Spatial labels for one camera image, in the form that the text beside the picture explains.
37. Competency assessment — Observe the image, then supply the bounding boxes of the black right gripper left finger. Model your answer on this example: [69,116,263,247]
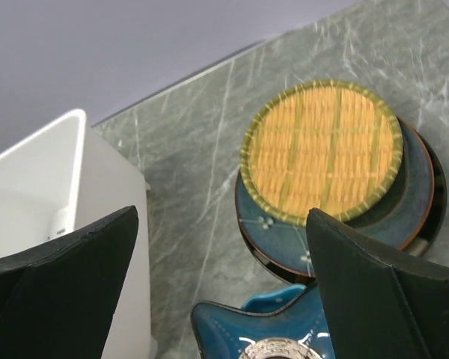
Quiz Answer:
[0,206,139,358]

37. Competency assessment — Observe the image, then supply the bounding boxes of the blue star-shaped dish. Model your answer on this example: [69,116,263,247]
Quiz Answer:
[191,283,336,358]

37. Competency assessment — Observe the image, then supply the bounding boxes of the dark blue floral plate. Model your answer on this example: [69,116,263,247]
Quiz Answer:
[234,118,435,278]

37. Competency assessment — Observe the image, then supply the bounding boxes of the black striped lacquer plate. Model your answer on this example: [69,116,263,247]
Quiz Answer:
[241,141,448,284]

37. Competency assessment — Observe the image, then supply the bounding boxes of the turquoise polka dot plate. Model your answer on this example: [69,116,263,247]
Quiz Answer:
[241,283,306,313]

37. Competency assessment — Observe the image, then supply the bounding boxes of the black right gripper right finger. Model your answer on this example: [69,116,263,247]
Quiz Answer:
[306,209,449,358]

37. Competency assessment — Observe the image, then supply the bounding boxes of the round woven bamboo mat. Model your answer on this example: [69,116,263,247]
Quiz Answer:
[240,79,403,226]

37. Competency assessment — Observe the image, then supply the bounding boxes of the white plastic bin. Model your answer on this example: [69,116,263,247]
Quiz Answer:
[0,109,157,358]

